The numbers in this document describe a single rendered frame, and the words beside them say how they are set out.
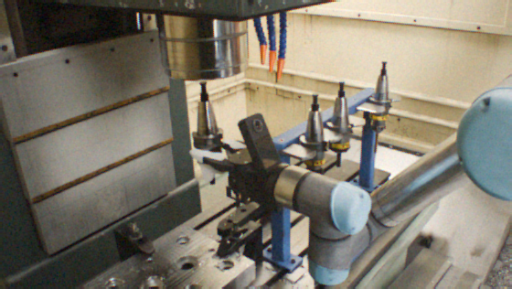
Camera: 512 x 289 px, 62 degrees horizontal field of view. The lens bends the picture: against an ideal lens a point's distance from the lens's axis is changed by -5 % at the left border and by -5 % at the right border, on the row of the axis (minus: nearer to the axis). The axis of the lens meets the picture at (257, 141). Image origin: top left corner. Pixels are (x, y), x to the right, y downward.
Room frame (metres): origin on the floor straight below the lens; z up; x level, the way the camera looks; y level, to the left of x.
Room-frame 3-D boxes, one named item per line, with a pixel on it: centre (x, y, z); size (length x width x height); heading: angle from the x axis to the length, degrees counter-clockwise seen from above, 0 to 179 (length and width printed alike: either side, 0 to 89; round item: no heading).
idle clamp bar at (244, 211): (1.05, 0.03, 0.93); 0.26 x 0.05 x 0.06; 144
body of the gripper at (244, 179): (0.73, 0.00, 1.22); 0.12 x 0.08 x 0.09; 49
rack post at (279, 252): (0.89, -0.05, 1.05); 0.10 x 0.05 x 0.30; 49
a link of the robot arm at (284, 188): (0.68, -0.06, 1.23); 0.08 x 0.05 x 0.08; 139
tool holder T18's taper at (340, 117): (0.98, -0.20, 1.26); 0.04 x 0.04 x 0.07
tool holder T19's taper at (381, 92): (1.14, -0.34, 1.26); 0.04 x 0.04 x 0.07
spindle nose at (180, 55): (0.81, 0.09, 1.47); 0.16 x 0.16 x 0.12
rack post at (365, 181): (1.22, -0.34, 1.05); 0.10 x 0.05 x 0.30; 49
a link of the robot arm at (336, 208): (0.62, -0.12, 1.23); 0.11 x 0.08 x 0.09; 49
